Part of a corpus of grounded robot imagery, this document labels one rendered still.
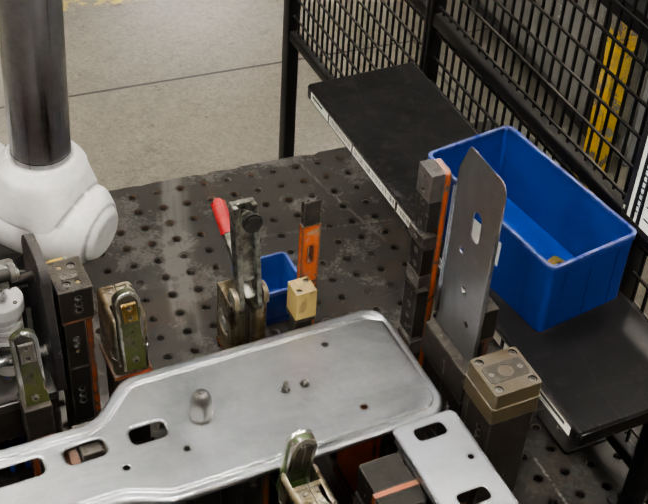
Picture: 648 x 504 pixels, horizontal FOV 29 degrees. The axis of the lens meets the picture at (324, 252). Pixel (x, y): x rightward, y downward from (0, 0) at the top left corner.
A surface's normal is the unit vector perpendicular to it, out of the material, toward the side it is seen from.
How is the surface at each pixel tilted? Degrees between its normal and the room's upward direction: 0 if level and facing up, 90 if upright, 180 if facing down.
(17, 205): 87
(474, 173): 90
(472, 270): 90
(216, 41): 0
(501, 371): 0
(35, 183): 54
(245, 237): 81
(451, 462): 0
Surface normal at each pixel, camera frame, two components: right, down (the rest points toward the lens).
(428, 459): 0.05, -0.75
